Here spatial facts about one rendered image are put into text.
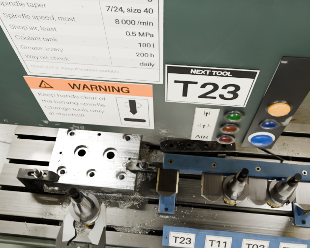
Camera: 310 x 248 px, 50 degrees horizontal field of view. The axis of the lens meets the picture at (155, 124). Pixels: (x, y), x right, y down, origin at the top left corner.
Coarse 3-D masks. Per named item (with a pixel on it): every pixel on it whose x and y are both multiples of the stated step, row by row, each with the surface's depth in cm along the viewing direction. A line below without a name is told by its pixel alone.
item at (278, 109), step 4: (276, 104) 39; (280, 104) 39; (284, 104) 39; (268, 108) 40; (272, 108) 39; (276, 108) 39; (280, 108) 39; (284, 108) 39; (288, 108) 39; (268, 112) 40; (272, 112) 40; (276, 112) 40; (280, 112) 39; (284, 112) 39; (288, 112) 39; (276, 116) 40
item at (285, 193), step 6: (282, 180) 76; (288, 180) 73; (276, 186) 78; (282, 186) 75; (288, 186) 73; (294, 186) 72; (276, 192) 78; (282, 192) 76; (288, 192) 74; (282, 198) 77; (288, 198) 77
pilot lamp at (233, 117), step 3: (231, 114) 42; (234, 114) 42; (237, 114) 41; (228, 117) 42; (231, 117) 42; (234, 117) 42; (237, 117) 42; (240, 117) 42; (228, 120) 43; (231, 120) 42; (234, 120) 42; (237, 120) 42
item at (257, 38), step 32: (192, 0) 28; (224, 0) 27; (256, 0) 27; (288, 0) 27; (0, 32) 33; (192, 32) 31; (224, 32) 31; (256, 32) 30; (288, 32) 30; (0, 64) 38; (192, 64) 35; (224, 64) 34; (256, 64) 34; (0, 96) 44; (32, 96) 43; (160, 96) 41; (256, 96) 39; (64, 128) 51; (96, 128) 50; (128, 128) 49; (160, 128) 48
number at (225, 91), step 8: (200, 80) 37; (208, 80) 37; (216, 80) 36; (224, 80) 36; (232, 80) 36; (200, 88) 38; (208, 88) 38; (216, 88) 38; (224, 88) 38; (232, 88) 37; (240, 88) 37; (200, 96) 39; (208, 96) 39; (216, 96) 39; (224, 96) 39; (232, 96) 39; (240, 96) 39
